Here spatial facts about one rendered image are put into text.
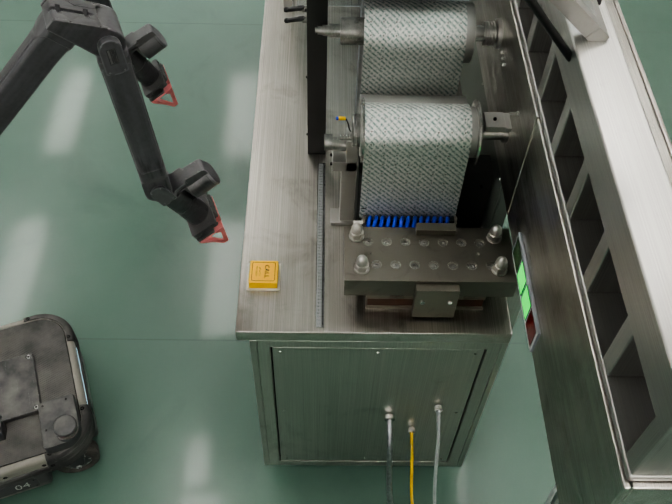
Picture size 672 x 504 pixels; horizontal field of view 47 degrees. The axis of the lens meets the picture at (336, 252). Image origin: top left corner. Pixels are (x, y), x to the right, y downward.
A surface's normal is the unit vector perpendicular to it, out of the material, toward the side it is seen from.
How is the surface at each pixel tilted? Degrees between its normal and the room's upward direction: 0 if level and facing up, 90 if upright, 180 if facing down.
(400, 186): 90
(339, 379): 90
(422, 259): 0
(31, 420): 0
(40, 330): 0
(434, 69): 92
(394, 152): 90
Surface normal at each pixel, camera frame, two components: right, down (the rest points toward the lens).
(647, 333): -1.00, -0.01
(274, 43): 0.02, -0.61
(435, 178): 0.00, 0.79
